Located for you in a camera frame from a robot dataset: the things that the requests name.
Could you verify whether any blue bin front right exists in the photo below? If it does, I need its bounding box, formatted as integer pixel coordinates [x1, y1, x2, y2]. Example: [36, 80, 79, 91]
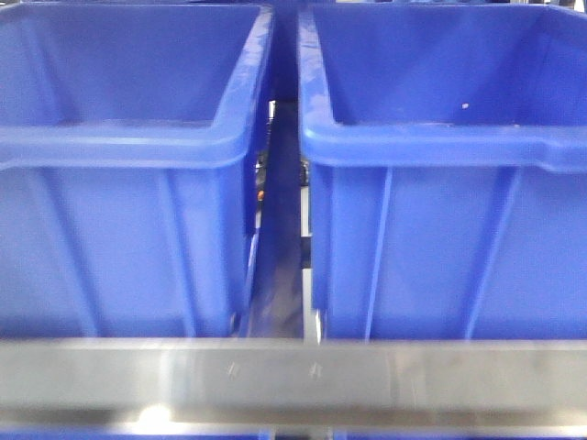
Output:
[298, 3, 586, 340]

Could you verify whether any blue bin front left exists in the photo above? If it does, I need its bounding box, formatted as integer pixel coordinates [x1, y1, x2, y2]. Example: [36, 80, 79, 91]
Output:
[1, 1, 273, 338]

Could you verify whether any blue bin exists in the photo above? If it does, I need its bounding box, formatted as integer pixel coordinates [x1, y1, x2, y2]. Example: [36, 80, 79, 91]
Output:
[1, 1, 273, 338]
[298, 3, 586, 340]

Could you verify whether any steel center divider rail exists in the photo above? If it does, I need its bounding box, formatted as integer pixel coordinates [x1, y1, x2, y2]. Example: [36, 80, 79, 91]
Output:
[243, 101, 304, 338]

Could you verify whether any steel shelf front rail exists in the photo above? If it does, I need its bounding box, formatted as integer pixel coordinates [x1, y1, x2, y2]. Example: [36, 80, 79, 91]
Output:
[1, 338, 586, 437]

